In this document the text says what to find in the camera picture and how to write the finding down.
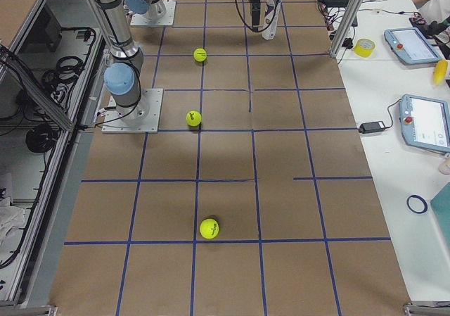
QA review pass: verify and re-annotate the tennis ball centre front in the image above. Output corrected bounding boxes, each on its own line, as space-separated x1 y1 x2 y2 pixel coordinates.
193 48 207 63

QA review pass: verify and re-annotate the tennis ball near base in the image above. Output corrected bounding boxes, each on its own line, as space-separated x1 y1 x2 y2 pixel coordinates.
186 110 202 127

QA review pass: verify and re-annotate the tennis ball front left corner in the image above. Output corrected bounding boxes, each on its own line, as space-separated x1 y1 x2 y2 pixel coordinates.
199 217 219 240

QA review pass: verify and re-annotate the yellow tape roll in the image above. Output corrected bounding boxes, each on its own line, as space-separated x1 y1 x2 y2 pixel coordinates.
354 38 375 58

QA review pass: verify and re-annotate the teach pendant upper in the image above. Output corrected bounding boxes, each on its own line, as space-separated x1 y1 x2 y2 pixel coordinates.
384 27 442 65

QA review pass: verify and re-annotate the teach pendant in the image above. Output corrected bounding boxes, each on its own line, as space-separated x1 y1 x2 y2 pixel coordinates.
384 27 442 65
399 94 449 154

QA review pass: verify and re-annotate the yellow banana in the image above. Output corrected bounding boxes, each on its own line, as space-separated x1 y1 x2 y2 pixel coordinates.
432 59 450 85

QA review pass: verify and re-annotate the teach pendant lower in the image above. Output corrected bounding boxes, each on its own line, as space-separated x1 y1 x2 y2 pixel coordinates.
399 94 449 154

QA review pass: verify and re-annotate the teal board corner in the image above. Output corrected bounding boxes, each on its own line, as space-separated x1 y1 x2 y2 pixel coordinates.
430 183 449 250

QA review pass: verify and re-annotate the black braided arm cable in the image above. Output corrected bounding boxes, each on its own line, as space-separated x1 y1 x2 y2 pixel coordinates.
233 0 282 32

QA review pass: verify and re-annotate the aluminium frame post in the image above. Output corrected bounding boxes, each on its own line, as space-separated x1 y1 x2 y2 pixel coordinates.
329 0 363 58

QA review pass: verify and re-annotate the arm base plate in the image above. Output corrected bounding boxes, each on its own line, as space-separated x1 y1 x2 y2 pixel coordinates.
130 0 176 27
101 88 163 134

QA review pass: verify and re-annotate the blue tape ring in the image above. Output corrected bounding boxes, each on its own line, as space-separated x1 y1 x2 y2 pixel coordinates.
406 194 428 215

